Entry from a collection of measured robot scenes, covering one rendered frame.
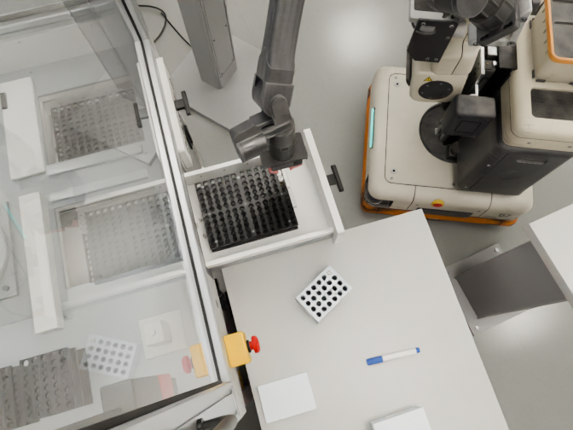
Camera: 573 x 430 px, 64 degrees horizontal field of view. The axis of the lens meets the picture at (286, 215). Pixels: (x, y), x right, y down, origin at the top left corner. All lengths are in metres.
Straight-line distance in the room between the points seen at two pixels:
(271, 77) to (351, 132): 1.42
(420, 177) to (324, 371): 0.97
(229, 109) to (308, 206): 1.15
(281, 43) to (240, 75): 1.50
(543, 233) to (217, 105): 1.51
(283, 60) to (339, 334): 0.70
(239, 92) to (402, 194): 0.95
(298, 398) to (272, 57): 0.79
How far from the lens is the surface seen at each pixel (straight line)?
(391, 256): 1.28
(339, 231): 1.10
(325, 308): 1.22
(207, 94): 2.32
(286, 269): 1.24
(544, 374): 2.24
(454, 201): 1.93
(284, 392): 1.21
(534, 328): 2.24
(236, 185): 1.20
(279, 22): 0.86
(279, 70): 0.87
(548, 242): 1.45
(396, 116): 2.00
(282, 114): 0.88
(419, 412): 1.22
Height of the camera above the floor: 1.98
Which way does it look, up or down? 73 degrees down
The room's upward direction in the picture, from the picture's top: straight up
